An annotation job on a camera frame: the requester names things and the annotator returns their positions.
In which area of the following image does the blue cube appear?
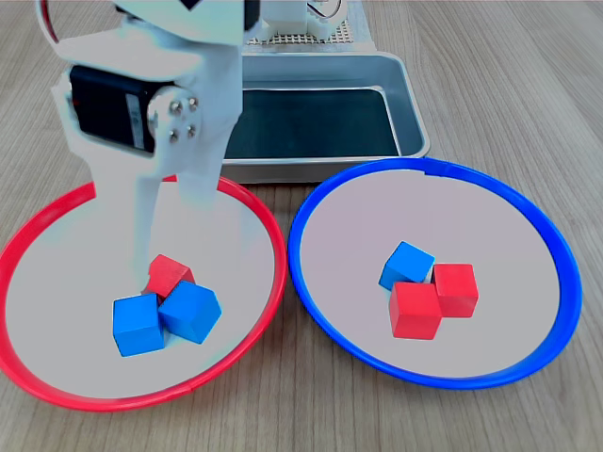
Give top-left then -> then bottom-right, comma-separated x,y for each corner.
378,240 -> 436,291
112,292 -> 166,358
157,280 -> 222,346

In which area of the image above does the red cube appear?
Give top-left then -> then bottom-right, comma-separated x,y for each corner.
432,263 -> 480,319
388,281 -> 444,340
143,253 -> 197,302

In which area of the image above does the black tray mat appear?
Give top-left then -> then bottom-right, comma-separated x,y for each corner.
224,86 -> 404,160

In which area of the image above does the pale perforated plate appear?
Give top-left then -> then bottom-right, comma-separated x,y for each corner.
242,13 -> 355,47

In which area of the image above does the red-rimmed white plate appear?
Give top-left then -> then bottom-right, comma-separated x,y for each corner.
0,174 -> 288,414

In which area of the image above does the translucent tape sheet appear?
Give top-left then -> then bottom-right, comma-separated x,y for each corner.
242,0 -> 378,54

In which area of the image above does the steel tray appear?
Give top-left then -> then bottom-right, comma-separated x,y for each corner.
219,50 -> 432,185

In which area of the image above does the blue-rimmed white plate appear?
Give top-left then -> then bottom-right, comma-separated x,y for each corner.
287,157 -> 583,392

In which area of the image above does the red black white cable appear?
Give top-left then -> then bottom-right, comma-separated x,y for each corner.
35,0 -> 63,48

